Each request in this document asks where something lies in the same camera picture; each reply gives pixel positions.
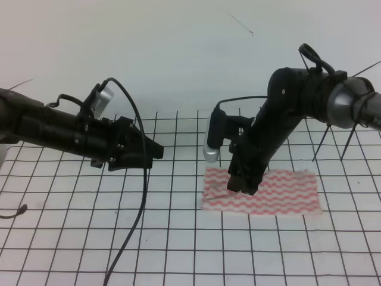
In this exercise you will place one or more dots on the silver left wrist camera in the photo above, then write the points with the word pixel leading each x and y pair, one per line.
pixel 100 101

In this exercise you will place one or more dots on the white black-grid tablecloth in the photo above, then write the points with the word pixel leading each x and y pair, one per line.
pixel 64 221

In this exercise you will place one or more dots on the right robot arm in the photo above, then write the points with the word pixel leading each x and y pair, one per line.
pixel 292 95

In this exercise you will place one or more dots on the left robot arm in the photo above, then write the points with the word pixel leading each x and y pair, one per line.
pixel 28 120

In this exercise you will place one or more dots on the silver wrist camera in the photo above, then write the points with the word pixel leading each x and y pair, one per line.
pixel 100 101
pixel 213 137

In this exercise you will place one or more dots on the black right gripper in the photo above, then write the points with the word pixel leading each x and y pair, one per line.
pixel 246 167

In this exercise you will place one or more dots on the pink wavy striped towel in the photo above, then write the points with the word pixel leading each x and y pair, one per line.
pixel 282 192

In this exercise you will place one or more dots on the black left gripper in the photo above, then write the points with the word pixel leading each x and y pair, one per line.
pixel 118 143

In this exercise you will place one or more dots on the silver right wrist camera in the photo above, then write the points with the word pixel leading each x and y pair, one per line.
pixel 213 137

